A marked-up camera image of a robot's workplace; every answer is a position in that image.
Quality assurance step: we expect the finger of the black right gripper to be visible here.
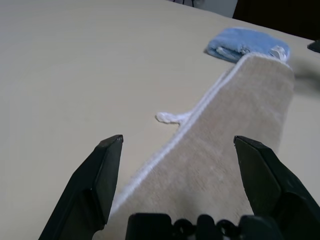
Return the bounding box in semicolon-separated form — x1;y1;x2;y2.
306;39;320;54

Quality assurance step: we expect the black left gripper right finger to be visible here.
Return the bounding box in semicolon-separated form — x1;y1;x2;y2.
233;135;320;240

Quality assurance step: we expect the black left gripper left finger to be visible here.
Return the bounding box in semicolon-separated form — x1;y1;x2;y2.
37;134;124;240

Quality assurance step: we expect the beige towel with white trim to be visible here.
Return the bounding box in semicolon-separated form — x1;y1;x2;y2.
99;53;296;240

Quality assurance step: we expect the folded light blue towel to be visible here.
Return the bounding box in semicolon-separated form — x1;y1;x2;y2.
206;26;292;66

